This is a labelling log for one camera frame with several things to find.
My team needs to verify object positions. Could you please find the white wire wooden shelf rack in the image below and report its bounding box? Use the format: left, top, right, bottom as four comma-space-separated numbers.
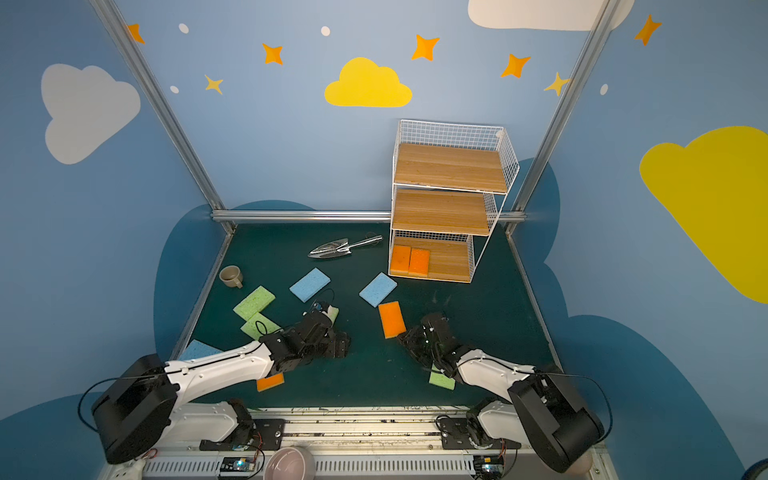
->
388, 119, 520, 283

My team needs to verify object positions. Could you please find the green sponge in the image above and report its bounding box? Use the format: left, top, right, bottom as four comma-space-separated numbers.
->
428, 366, 456, 391
326, 305, 339, 323
233, 286, 275, 321
240, 312, 281, 341

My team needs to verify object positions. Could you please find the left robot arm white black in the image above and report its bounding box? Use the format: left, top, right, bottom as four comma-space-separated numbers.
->
91, 310, 351, 465

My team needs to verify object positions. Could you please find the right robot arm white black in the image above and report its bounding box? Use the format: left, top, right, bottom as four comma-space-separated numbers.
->
397, 313, 613, 473

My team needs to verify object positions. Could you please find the blue sponge near shelf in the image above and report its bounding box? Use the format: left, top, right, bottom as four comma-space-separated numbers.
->
359, 273, 397, 307

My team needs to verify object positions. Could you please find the blue sponge left centre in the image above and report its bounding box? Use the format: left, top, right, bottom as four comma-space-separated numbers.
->
289, 268, 331, 302

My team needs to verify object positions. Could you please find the silver metal scoop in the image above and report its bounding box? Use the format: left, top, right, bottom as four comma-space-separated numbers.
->
308, 235, 383, 260

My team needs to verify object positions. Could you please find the beige ceramic mug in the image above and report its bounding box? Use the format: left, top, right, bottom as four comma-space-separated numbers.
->
218, 265, 243, 289

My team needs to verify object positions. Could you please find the blue sponge at left edge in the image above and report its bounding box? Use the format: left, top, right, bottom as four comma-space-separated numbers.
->
178, 340, 221, 361

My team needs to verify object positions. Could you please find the pink bowl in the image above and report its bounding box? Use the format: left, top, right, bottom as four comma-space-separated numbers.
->
263, 447, 316, 480

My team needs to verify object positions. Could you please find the right green circuit board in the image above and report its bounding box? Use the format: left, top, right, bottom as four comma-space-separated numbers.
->
472, 456, 505, 480

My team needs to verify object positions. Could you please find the green circuit board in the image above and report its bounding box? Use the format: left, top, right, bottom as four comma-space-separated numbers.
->
472, 456, 505, 480
217, 457, 256, 479

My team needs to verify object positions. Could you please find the left green circuit board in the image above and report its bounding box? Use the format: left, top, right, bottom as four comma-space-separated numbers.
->
217, 457, 256, 479

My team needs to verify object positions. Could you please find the pink plastic cup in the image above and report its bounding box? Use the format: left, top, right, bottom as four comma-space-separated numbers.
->
565, 452, 593, 476

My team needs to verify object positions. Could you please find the white power plug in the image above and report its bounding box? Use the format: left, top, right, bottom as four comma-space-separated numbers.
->
107, 459, 146, 480

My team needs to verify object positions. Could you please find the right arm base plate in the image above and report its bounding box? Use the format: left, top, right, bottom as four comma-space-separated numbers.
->
435, 415, 522, 450

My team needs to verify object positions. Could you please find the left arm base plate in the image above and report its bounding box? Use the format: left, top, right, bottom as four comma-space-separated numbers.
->
199, 419, 286, 451

